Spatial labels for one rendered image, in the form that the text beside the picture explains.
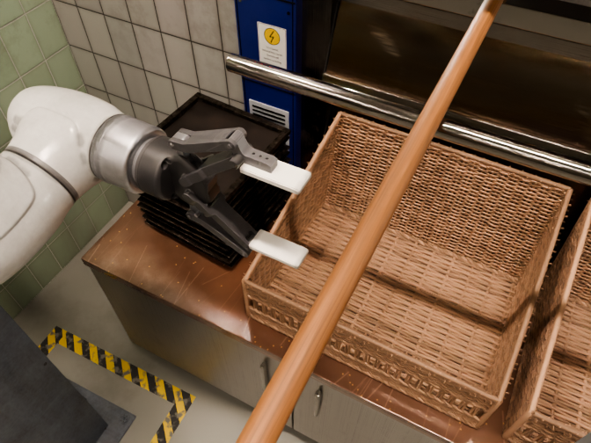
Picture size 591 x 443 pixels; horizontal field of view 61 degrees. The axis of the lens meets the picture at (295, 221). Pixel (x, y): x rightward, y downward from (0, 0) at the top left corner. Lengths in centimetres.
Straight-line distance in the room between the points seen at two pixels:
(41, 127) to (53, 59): 114
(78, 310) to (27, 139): 140
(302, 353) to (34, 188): 37
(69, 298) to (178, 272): 84
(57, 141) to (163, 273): 69
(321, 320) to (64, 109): 41
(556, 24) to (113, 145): 78
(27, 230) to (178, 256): 72
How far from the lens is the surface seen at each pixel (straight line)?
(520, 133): 114
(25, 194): 64
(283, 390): 46
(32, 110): 71
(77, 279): 211
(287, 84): 81
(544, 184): 121
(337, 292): 50
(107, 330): 195
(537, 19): 106
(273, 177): 52
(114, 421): 179
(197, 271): 129
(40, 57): 178
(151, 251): 135
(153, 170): 61
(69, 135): 67
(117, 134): 64
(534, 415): 104
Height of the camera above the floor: 163
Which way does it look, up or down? 51 degrees down
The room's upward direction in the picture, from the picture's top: straight up
